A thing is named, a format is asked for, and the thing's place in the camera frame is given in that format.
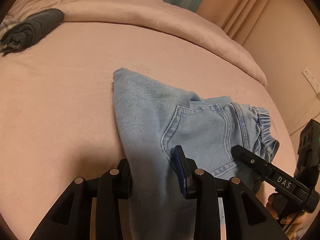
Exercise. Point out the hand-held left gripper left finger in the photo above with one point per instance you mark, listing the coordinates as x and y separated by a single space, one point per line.
126 180

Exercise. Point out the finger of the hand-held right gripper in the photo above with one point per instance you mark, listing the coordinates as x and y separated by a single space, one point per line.
250 158

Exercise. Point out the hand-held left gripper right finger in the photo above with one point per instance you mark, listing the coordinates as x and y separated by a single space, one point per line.
180 172

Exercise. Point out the light blue denim pants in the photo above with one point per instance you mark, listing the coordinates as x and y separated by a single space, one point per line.
155 135

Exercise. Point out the person's right hand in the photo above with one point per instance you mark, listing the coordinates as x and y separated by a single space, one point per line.
287 221

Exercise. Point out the pink bed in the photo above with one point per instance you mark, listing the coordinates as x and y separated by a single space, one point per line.
62 100

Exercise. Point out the pink curtain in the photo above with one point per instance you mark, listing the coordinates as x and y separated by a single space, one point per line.
237 2

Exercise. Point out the pink comforter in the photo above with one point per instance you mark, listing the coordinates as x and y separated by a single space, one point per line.
150 12

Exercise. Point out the dark grey folded cloth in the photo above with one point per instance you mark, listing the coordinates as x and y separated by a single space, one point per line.
30 30

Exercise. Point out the plaid cloth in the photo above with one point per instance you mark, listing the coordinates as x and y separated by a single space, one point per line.
6 25

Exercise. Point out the white wall power strip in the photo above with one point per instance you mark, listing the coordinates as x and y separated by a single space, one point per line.
311 78

